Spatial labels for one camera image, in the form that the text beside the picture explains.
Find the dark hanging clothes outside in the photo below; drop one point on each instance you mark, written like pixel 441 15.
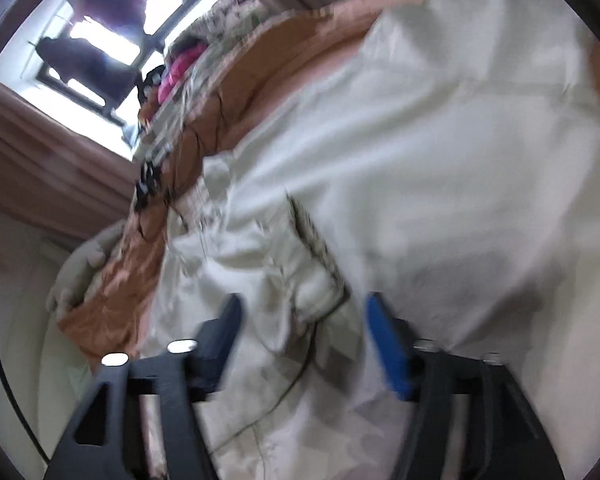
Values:
pixel 88 60

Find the floral patterned bed sheet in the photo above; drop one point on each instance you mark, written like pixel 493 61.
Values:
pixel 224 27

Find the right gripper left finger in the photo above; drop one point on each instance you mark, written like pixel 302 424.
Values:
pixel 104 436

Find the orange-brown bed blanket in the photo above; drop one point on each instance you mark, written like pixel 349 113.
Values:
pixel 200 124

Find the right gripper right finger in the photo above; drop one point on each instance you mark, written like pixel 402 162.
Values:
pixel 504 437

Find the pink cloth on sill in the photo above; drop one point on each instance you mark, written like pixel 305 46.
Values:
pixel 177 70

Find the cream white large garment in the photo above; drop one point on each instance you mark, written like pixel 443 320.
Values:
pixel 340 420

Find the pink-brown curtain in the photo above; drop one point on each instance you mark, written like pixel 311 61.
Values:
pixel 56 180

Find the grey plush toy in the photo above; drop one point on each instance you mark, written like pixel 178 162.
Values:
pixel 79 270

